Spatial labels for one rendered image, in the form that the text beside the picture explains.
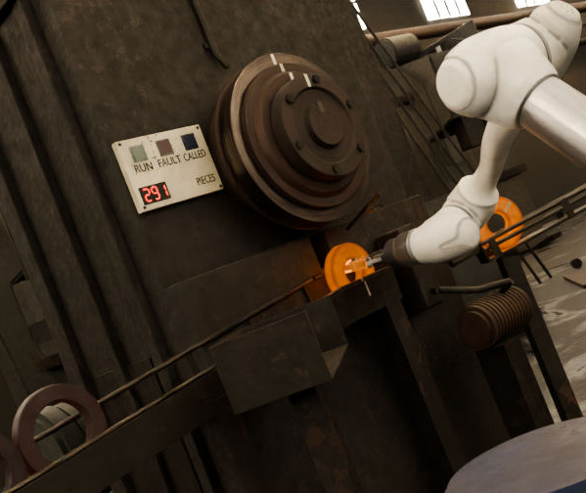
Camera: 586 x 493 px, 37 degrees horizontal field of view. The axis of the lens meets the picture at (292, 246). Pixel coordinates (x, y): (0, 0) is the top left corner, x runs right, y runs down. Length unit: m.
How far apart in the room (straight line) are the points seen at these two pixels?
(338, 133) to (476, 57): 0.79
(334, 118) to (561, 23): 0.78
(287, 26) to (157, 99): 0.57
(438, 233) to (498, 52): 0.60
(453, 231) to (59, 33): 1.05
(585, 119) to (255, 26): 1.31
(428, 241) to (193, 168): 0.62
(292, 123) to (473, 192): 0.47
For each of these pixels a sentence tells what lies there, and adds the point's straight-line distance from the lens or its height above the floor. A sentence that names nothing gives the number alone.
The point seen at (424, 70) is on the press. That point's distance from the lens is 10.26.
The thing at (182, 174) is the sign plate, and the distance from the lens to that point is 2.20.
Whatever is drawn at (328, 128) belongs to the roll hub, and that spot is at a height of 1.10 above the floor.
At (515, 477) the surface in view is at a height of 0.43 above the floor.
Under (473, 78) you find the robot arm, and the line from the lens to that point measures 1.53.
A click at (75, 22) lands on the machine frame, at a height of 1.55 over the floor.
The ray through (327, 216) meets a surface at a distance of 2.27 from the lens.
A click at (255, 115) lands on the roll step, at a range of 2.20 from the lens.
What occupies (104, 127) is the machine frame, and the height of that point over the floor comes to 1.29.
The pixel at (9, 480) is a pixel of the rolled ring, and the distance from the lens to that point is 1.74.
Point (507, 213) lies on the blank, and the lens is 2.59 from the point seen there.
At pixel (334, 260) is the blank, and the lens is 2.26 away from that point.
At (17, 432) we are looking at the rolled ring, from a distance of 1.75.
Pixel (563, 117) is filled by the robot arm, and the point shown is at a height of 0.87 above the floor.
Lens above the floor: 0.80
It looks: 2 degrees up
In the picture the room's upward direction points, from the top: 22 degrees counter-clockwise
